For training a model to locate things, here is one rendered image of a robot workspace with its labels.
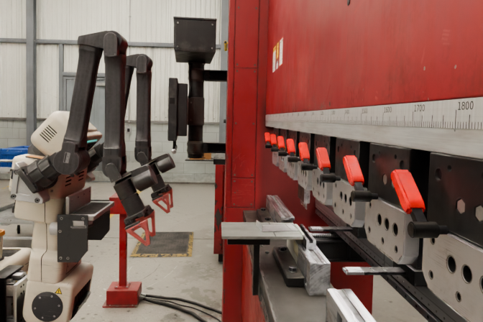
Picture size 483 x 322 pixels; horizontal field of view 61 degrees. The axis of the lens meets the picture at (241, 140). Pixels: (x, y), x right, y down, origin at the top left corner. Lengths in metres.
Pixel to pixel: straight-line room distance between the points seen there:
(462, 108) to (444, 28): 0.10
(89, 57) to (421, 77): 0.99
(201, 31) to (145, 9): 6.60
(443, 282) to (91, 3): 9.03
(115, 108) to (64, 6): 8.21
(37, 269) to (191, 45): 1.43
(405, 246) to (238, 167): 1.71
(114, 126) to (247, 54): 1.15
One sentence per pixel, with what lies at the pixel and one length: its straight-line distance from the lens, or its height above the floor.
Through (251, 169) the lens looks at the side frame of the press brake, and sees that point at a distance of 2.27.
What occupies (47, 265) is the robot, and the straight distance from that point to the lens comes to 1.59.
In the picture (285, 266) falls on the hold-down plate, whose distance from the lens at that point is 1.39.
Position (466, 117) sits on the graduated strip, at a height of 1.38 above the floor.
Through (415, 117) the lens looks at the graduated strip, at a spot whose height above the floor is 1.38.
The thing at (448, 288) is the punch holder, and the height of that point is 1.19.
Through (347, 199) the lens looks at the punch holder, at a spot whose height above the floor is 1.22.
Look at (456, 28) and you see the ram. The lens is 0.53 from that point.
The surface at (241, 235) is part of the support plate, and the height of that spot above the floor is 1.00.
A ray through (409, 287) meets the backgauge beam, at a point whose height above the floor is 0.93.
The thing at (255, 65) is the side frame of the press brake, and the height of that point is 1.67.
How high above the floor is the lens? 1.37
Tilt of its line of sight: 3 degrees down
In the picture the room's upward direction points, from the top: 1 degrees clockwise
